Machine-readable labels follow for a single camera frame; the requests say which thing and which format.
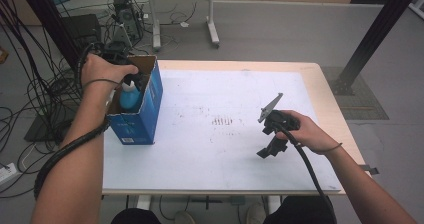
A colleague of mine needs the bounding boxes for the blue cardboard box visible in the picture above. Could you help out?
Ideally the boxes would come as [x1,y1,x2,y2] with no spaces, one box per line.
[105,54,164,146]

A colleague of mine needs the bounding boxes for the black case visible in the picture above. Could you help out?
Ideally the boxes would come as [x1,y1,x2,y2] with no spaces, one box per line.
[61,13,103,52]

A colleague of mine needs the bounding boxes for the thin band on right wrist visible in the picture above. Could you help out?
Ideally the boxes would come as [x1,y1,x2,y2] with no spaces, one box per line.
[319,142,344,154]

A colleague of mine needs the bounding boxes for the white power strip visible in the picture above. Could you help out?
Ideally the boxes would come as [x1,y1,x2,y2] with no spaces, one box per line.
[0,162,18,185]

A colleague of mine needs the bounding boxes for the thin black cable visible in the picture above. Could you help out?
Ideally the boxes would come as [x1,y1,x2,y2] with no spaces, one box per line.
[159,1,198,27]

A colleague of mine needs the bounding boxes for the black tape piece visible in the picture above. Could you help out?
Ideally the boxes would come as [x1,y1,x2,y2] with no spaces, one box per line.
[359,163,380,176]

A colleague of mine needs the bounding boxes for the grey gridded floor mat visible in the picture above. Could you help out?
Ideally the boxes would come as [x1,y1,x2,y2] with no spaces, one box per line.
[321,66,390,121]

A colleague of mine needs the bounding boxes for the blue bottle with white cap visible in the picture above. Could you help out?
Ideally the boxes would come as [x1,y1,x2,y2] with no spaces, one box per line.
[118,80,144,113]

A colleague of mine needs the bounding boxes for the person's shoe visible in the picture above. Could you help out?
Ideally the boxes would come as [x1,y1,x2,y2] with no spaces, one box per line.
[245,202,268,224]
[173,210,196,224]

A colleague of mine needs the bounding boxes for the white desk with legs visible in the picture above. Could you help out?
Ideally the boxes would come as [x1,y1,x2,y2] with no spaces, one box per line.
[127,0,249,50]

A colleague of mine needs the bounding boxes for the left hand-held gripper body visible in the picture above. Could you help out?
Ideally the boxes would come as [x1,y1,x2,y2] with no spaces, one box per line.
[98,25,134,66]

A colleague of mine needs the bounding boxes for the thin band on left wrist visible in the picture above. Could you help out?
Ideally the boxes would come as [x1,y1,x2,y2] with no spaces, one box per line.
[81,78,121,91]

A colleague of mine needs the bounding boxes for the person's leg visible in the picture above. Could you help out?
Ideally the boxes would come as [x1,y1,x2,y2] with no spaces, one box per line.
[110,207,162,224]
[263,195,336,224]

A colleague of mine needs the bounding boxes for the person's right hand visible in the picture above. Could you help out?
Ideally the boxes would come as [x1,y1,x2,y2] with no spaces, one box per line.
[275,109,340,156]

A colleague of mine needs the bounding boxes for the person's left hand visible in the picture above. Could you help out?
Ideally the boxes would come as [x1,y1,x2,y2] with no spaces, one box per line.
[80,53,140,88]

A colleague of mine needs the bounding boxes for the thin band on wrist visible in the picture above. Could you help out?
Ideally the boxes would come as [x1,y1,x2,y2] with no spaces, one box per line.
[81,78,121,91]
[319,142,344,154]

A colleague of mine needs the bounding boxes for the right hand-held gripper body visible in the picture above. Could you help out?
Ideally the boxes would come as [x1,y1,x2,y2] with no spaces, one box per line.
[257,92,301,157]

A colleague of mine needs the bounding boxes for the right hand-held gripper cable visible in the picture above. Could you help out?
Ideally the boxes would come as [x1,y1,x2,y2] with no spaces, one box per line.
[271,121,338,224]

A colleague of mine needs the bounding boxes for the computer tower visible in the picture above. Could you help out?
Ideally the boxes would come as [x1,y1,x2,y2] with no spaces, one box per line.
[113,0,144,42]

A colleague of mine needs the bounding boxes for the bundle of black cables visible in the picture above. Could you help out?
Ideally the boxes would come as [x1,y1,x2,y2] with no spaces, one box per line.
[0,0,101,198]

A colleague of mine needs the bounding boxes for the black stand base plate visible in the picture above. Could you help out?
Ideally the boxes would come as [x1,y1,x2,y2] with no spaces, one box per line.
[23,93,81,144]

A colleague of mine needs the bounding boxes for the black metal stand post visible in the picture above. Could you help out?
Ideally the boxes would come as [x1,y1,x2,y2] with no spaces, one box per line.
[328,0,424,97]
[14,0,91,72]

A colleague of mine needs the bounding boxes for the person's left shoe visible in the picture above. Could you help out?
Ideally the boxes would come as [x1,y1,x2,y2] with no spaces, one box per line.
[173,210,196,224]

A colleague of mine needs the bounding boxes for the white paper sheet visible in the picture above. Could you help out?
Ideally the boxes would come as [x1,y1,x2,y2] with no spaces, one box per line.
[102,68,343,192]

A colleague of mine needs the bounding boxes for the person's right leg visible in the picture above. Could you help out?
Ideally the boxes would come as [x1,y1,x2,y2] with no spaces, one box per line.
[263,195,336,224]

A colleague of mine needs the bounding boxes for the person's left leg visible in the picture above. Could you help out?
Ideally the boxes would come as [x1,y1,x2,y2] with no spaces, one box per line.
[110,207,162,224]

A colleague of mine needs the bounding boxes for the person's right shoe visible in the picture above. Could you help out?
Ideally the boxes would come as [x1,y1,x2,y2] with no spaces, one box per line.
[245,202,268,224]

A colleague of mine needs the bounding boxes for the white table leg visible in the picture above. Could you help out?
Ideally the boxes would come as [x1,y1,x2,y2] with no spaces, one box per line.
[267,195,281,215]
[135,194,153,212]

